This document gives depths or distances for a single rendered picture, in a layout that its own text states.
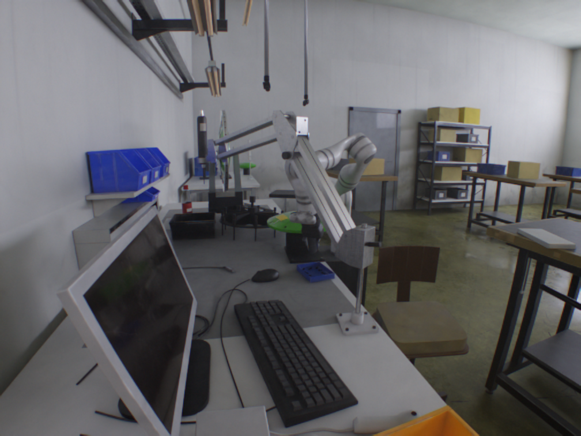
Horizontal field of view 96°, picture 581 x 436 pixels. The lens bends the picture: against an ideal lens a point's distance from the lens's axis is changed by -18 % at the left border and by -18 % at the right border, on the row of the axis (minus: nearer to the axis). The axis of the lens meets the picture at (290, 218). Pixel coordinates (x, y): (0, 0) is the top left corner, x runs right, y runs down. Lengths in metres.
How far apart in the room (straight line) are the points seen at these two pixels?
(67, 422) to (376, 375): 0.63
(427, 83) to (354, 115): 1.87
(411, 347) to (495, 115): 7.65
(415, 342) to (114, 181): 1.40
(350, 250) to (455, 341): 0.81
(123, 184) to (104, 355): 1.01
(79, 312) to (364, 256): 0.62
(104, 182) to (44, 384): 0.82
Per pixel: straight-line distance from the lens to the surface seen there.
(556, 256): 1.74
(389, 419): 0.63
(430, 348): 1.46
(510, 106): 9.06
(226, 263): 1.33
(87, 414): 0.75
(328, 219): 0.85
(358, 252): 0.80
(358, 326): 0.89
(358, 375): 0.75
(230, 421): 0.59
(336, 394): 0.67
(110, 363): 0.45
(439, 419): 0.55
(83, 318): 0.42
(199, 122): 1.30
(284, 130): 0.91
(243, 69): 6.10
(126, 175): 1.37
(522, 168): 5.67
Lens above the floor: 1.40
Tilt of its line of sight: 14 degrees down
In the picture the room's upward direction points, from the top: straight up
